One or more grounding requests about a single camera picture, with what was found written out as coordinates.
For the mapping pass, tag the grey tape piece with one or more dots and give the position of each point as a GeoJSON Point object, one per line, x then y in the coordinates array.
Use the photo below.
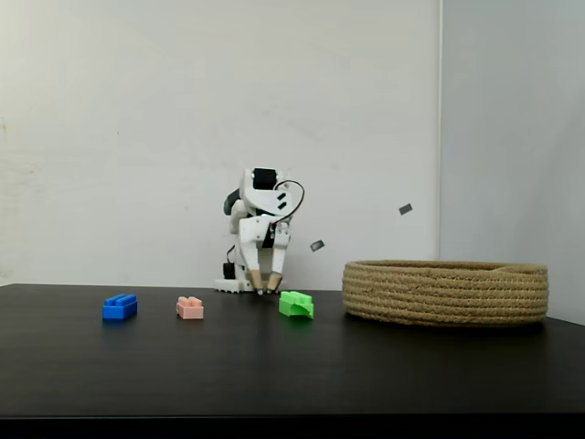
{"type": "Point", "coordinates": [317, 245]}
{"type": "Point", "coordinates": [406, 209]}

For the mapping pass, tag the green lego block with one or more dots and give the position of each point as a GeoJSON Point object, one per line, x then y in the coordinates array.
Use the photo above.
{"type": "Point", "coordinates": [294, 305]}

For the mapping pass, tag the blue lego block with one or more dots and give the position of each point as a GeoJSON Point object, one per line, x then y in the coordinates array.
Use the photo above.
{"type": "Point", "coordinates": [119, 308]}

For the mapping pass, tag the pink lego block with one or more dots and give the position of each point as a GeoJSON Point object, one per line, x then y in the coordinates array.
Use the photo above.
{"type": "Point", "coordinates": [189, 308]}

